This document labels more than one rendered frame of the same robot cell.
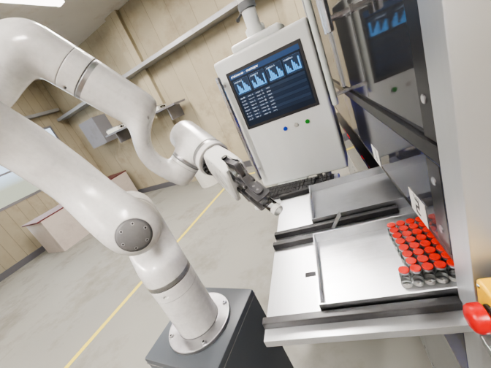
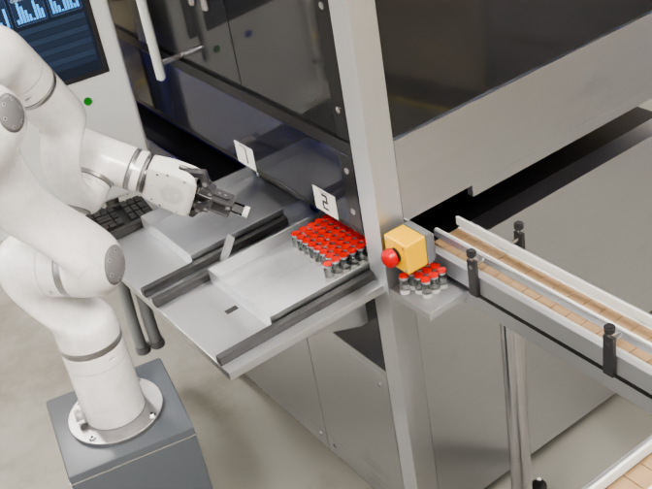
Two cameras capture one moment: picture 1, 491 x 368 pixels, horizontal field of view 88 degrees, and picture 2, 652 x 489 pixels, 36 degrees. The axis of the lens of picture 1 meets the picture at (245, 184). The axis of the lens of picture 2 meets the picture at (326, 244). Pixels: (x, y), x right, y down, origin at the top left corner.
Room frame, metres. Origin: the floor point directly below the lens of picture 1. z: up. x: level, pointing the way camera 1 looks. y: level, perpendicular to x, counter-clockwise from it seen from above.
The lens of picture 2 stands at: (-0.75, 1.17, 2.16)
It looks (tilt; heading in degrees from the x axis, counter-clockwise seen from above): 33 degrees down; 309
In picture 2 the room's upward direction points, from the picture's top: 10 degrees counter-clockwise
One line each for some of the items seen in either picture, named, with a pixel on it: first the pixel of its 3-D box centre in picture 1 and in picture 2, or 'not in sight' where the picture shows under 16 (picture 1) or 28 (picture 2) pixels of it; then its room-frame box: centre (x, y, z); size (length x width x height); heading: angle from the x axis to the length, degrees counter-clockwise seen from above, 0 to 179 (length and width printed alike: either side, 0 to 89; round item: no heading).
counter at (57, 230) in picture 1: (89, 208); not in sight; (5.58, 3.38, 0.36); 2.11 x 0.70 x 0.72; 147
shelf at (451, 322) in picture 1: (347, 230); (239, 259); (0.67, -0.24, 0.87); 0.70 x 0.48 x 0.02; 160
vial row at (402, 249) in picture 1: (403, 250); (316, 253); (0.47, -0.28, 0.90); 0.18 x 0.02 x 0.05; 160
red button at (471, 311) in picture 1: (483, 317); (391, 257); (0.22, -0.22, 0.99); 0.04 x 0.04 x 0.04; 70
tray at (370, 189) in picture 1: (356, 193); (224, 211); (0.80, -0.36, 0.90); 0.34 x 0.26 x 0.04; 70
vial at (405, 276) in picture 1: (405, 277); (328, 271); (0.40, -0.23, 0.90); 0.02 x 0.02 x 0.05
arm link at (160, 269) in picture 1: (144, 235); (56, 289); (0.61, 0.29, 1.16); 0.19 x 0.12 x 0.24; 19
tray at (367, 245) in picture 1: (385, 256); (302, 264); (0.48, -0.24, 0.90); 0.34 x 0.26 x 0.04; 70
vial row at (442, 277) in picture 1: (424, 247); (332, 244); (0.45, -0.32, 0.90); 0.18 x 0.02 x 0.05; 160
